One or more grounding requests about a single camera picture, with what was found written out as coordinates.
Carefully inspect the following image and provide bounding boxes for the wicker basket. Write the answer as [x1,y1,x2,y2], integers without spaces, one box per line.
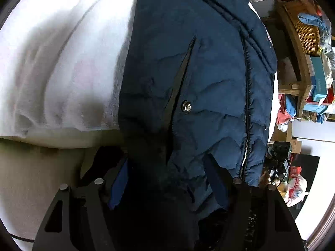
[282,0,320,56]

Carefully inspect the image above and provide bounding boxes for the folded coral blue towels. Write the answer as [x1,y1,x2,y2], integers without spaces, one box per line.
[276,94,297,132]

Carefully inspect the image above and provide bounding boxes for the navy blue puffer jacket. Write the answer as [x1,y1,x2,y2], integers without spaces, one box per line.
[112,0,277,250]

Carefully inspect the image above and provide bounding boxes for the white pink blanket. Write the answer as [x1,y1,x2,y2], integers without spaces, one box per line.
[1,0,137,148]

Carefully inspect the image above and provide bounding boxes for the light blue shoe box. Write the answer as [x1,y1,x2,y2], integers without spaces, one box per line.
[311,57,328,102]

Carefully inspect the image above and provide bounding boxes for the cream leather sofa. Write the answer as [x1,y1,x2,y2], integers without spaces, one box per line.
[1,129,122,250]

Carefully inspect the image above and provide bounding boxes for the blue cloth in basket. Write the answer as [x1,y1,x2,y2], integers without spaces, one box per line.
[298,13,331,33]

